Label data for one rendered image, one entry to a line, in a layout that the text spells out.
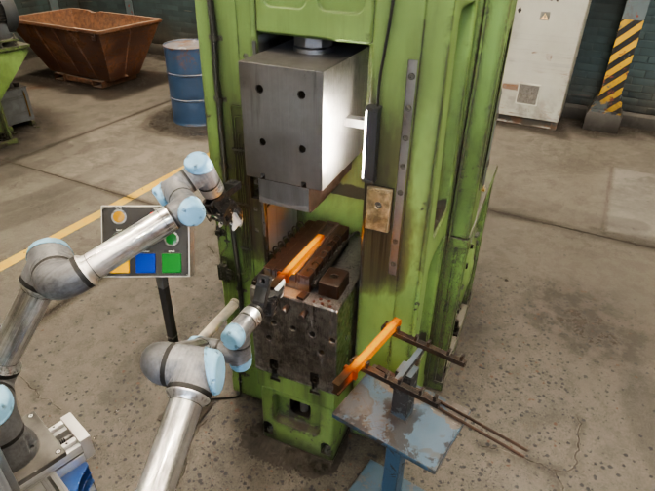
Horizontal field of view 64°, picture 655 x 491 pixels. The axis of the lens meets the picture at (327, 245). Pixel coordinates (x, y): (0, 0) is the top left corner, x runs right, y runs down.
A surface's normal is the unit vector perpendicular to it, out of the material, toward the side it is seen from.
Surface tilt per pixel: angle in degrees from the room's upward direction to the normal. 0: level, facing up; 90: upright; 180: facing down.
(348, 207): 90
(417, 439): 0
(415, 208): 90
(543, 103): 90
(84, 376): 0
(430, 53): 90
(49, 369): 0
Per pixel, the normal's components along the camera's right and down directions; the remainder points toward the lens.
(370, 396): 0.02, -0.85
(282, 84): -0.40, 0.48
